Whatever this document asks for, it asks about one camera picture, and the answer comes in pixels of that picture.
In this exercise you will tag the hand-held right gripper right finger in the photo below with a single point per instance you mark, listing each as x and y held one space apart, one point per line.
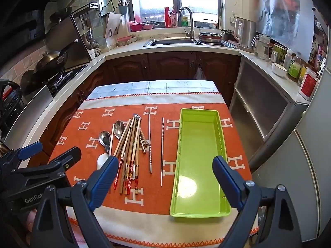
227 180

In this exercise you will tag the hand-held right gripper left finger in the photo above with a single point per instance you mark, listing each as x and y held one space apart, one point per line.
103 183

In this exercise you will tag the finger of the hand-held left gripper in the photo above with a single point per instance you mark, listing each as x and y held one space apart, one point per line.
67 157
31 149

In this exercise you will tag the white ceramic spoon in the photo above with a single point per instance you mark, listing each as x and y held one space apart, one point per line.
102 160

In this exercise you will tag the pile of wooden chopsticks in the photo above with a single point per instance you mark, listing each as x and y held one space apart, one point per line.
129 155

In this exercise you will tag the wide metal soup spoon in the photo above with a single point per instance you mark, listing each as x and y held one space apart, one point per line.
104 138

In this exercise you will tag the green plastic tray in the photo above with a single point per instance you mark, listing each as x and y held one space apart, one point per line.
199 147

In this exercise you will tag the metal chopstick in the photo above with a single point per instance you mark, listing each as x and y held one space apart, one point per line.
150 147
162 155

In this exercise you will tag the orange patterned blanket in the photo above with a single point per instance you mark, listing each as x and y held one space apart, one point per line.
75 134

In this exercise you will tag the slim metal utensil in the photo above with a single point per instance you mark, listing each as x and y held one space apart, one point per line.
112 139

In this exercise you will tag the stainless steel panel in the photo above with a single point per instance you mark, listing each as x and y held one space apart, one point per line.
38 98

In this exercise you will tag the black frying pan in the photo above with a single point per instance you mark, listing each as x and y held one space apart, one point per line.
28 82

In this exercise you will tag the grey refrigerator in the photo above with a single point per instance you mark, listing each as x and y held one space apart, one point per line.
305 173

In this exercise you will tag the gas stove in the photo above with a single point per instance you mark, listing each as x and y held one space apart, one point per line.
67 78

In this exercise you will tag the metal frosted door cabinet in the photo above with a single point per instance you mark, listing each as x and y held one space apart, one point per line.
258 100

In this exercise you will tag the black wok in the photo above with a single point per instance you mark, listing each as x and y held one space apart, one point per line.
51 60

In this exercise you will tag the hanging plastic bag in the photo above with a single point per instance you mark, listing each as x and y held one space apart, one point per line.
199 75

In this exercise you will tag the light blue table cover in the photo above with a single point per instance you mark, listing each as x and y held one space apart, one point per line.
155 86

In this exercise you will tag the stainless steel box appliance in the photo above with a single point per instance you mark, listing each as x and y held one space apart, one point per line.
69 36

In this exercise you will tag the white bowl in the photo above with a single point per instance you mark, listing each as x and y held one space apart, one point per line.
279 69

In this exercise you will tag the red label white container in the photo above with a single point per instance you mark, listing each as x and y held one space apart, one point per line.
307 84

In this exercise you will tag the dark wooden kitchen cabinets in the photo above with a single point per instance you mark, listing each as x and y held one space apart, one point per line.
168 67

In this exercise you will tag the clear food container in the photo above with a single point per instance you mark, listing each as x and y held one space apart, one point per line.
124 40

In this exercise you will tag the green label bottle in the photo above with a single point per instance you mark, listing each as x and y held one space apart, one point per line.
294 68

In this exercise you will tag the white plastic bottle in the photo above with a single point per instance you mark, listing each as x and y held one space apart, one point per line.
287 59

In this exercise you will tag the black range hood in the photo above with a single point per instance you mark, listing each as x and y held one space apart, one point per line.
38 13

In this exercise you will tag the glass pitcher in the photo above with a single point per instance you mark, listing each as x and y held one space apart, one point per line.
262 47

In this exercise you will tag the hanging frying pan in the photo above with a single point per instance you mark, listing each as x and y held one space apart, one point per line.
60 13

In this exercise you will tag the dark green jar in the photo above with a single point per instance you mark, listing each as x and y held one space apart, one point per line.
278 50

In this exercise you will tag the wooden cutting board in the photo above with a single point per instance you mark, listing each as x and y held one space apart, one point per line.
112 24

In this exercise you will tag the stacked dishes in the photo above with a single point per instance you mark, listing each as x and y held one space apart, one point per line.
210 38

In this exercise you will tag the steel electric kettle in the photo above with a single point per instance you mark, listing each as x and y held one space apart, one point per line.
245 35

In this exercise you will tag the red plastic basin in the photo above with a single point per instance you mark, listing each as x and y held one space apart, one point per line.
135 26

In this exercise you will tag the steel sink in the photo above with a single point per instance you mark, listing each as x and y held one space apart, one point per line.
168 41

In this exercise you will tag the small red bowl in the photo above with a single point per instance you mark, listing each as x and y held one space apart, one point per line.
148 26

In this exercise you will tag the grey utensil holder cup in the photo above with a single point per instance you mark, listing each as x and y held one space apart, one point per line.
122 9

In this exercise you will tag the steel faucet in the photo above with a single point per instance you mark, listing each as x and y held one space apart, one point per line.
190 20

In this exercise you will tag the green dish soap bottle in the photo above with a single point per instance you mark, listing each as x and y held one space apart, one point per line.
184 22

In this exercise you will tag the red spray bottle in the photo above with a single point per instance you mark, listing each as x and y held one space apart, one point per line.
168 19

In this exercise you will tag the pink bottle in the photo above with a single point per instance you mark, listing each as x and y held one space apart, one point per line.
173 18

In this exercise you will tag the clear plastic wall sheet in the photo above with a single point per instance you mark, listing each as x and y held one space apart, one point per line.
281 10

